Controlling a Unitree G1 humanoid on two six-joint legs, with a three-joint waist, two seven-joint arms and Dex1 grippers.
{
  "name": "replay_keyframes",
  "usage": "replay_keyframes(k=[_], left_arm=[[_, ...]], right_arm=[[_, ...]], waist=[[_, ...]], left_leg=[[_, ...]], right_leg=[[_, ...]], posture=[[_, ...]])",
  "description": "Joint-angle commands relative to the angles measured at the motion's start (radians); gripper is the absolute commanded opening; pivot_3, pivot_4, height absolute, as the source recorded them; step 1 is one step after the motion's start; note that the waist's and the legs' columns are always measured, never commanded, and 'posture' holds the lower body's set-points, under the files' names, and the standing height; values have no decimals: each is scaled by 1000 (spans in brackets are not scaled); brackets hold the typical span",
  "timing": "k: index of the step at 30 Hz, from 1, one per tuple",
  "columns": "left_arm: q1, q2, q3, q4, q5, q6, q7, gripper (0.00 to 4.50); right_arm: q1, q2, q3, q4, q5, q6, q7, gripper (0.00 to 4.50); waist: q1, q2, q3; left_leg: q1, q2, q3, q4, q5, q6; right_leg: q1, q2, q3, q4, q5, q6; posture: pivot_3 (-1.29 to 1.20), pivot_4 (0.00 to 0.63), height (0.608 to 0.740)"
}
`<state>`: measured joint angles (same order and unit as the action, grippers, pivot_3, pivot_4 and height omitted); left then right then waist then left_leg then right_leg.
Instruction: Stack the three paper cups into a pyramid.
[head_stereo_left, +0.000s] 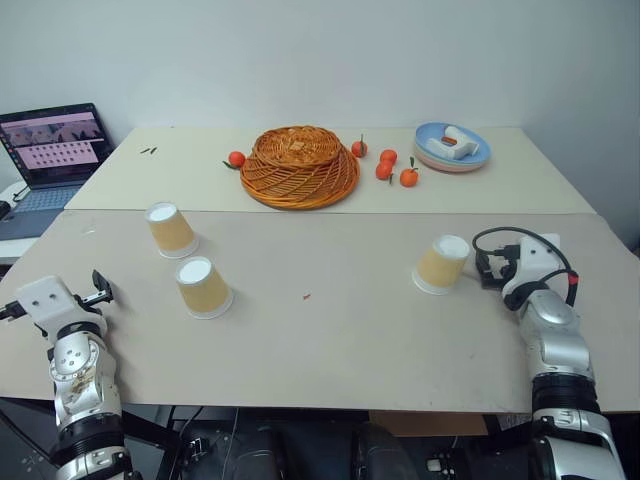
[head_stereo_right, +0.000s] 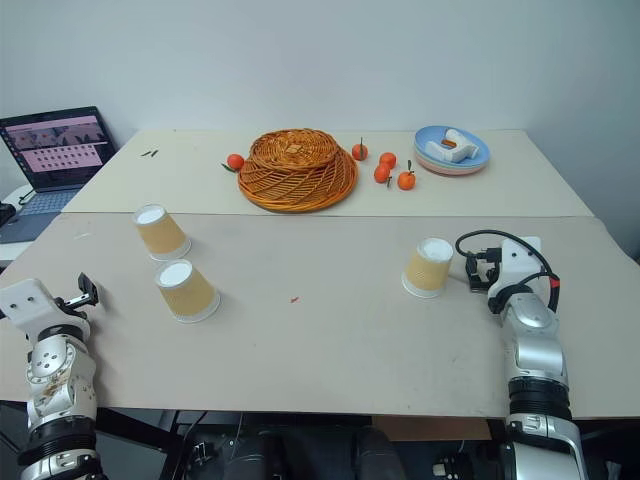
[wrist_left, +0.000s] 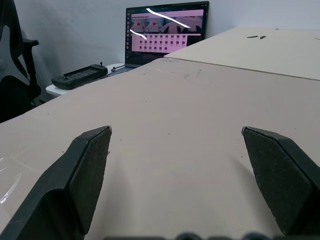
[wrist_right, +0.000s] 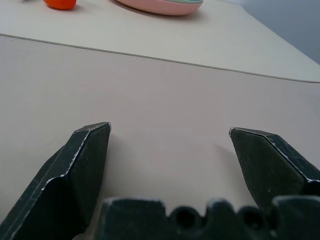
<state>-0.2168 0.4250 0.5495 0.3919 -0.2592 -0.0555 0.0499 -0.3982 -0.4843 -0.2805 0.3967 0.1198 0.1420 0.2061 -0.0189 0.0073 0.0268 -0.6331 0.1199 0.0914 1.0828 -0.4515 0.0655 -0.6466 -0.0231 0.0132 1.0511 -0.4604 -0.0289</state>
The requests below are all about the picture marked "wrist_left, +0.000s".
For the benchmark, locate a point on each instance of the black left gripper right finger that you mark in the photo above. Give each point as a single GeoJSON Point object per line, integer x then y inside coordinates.
{"type": "Point", "coordinates": [282, 180]}

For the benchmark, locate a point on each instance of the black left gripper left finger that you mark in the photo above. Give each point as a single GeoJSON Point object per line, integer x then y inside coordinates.
{"type": "Point", "coordinates": [62, 190]}

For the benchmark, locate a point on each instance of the small white side table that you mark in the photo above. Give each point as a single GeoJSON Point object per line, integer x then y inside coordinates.
{"type": "Point", "coordinates": [65, 85]}

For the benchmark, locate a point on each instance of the black handheld game controller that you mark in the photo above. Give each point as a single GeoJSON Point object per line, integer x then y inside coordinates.
{"type": "Point", "coordinates": [78, 75]}

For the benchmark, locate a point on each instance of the black office chair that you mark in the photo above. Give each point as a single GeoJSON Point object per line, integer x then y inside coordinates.
{"type": "Point", "coordinates": [16, 65]}

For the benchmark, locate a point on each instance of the beige adjoining table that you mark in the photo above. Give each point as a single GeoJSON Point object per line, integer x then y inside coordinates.
{"type": "Point", "coordinates": [252, 50]}

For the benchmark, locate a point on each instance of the short black marker cap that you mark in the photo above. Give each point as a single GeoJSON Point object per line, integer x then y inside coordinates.
{"type": "Point", "coordinates": [262, 37]}

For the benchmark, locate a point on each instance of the long black marker piece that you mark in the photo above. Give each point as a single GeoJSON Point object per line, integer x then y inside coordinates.
{"type": "Point", "coordinates": [252, 37]}

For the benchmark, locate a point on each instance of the open black laptop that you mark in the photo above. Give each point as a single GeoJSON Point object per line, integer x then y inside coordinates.
{"type": "Point", "coordinates": [165, 32]}

